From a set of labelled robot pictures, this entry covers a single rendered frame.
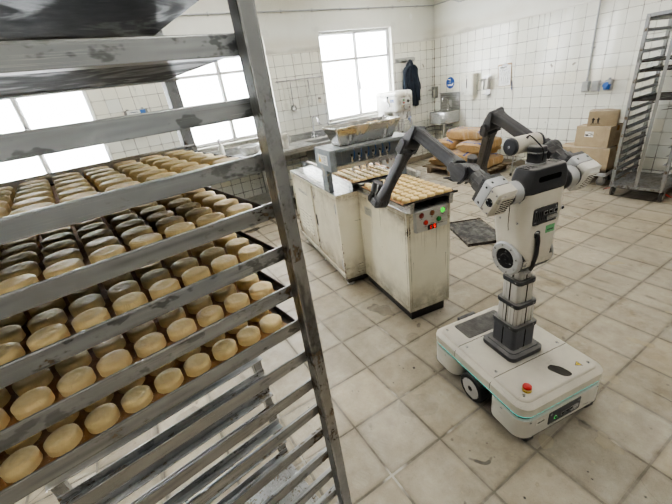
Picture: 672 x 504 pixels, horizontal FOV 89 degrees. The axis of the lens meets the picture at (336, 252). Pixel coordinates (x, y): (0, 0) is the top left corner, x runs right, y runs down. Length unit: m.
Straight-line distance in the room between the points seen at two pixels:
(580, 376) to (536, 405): 0.29
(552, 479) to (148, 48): 1.97
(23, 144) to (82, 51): 0.13
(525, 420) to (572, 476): 0.26
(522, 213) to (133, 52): 1.39
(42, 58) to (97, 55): 0.06
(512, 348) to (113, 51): 1.88
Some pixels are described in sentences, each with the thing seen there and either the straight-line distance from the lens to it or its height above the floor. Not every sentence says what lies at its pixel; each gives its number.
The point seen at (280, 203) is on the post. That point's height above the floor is 1.43.
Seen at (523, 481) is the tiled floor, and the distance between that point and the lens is 1.93.
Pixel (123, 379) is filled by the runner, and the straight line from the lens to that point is 0.68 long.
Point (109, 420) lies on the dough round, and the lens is 0.76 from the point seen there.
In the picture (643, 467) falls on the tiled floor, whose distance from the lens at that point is 2.14.
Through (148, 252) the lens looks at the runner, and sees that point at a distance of 0.60.
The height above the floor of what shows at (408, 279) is 0.36.
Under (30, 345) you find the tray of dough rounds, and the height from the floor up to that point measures 1.33.
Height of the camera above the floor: 1.61
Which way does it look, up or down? 26 degrees down
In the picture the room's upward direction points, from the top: 8 degrees counter-clockwise
